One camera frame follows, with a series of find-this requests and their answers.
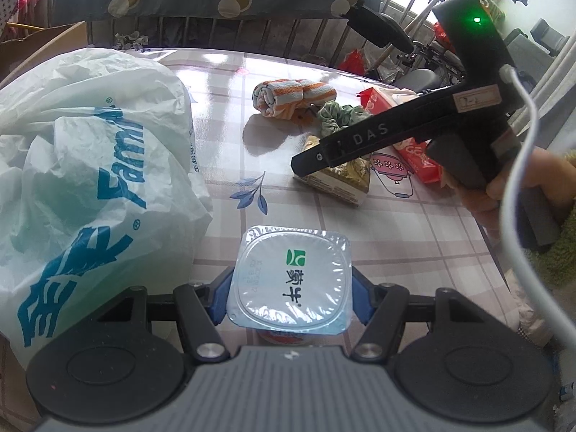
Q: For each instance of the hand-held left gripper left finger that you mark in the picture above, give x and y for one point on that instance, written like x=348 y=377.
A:
x=220 y=298

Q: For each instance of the white curtain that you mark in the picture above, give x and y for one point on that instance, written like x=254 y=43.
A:
x=562 y=112

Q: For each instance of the orange white striped rolled towel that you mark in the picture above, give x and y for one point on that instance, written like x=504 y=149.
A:
x=288 y=96

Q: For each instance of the person's right forearm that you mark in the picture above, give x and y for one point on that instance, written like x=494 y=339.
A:
x=562 y=243

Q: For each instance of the white plastic shopping bag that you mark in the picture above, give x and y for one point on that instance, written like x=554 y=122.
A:
x=90 y=166

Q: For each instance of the large red plastic bag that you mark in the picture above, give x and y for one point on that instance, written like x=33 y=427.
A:
x=441 y=35

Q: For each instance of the yellow rod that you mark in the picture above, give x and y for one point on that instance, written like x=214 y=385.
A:
x=27 y=25

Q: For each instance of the person's right hand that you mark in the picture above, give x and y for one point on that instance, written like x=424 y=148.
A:
x=537 y=171

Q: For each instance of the white yogurt cup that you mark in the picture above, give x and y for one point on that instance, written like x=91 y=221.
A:
x=288 y=279

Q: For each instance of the small red bag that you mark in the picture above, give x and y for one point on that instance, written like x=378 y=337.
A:
x=352 y=60

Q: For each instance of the grey padded seat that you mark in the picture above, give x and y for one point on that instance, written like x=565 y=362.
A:
x=418 y=80

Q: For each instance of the brown cardboard box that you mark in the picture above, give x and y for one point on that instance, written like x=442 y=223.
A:
x=40 y=49

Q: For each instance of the green scrunchie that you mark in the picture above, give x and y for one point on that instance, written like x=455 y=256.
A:
x=342 y=114

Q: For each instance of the black padded armrest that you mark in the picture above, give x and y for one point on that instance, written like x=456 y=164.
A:
x=382 y=27

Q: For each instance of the pink wet wipes packet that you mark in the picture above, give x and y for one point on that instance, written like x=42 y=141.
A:
x=416 y=162

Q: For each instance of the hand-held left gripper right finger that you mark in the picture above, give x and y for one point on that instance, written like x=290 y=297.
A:
x=360 y=293

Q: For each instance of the wheelchair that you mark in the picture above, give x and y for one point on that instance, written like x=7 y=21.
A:
x=544 y=31

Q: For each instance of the gold snack packet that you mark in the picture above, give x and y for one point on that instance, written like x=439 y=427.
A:
x=342 y=184

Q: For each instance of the polka dot hanging garment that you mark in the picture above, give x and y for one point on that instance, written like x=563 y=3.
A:
x=9 y=6

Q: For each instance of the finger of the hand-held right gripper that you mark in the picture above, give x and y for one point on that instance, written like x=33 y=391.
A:
x=360 y=139

